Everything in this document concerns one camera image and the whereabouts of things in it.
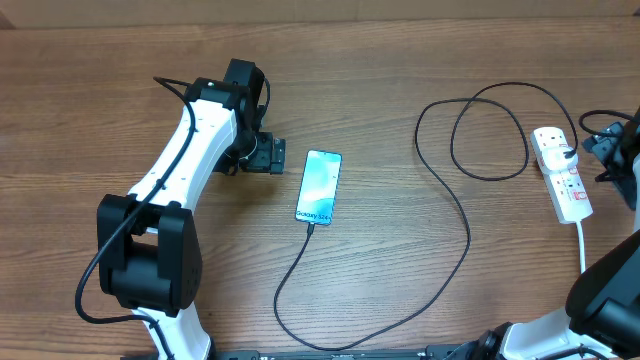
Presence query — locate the blue Galaxy S24 smartphone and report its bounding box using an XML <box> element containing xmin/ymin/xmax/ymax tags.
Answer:
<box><xmin>295</xmin><ymin>150</ymin><xmax>342</xmax><ymax>226</ymax></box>

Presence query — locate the white power strip cord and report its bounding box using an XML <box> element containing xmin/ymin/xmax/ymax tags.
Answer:
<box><xmin>575</xmin><ymin>220</ymin><xmax>589</xmax><ymax>275</ymax></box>

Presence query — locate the white charger plug adapter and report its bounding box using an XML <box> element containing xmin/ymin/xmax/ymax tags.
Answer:
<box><xmin>539</xmin><ymin>146</ymin><xmax>578</xmax><ymax>175</ymax></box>

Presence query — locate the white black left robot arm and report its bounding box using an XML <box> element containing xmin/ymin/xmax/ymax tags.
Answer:
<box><xmin>87</xmin><ymin>59</ymin><xmax>286</xmax><ymax>359</ymax></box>

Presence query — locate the white power strip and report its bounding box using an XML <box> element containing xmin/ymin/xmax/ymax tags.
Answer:
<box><xmin>530</xmin><ymin>127</ymin><xmax>593</xmax><ymax>224</ymax></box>

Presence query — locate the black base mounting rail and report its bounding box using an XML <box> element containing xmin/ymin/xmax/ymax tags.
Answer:
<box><xmin>119</xmin><ymin>342</ymin><xmax>501</xmax><ymax>360</ymax></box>

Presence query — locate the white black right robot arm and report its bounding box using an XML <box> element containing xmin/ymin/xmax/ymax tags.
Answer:
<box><xmin>449</xmin><ymin>112</ymin><xmax>639</xmax><ymax>359</ymax></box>

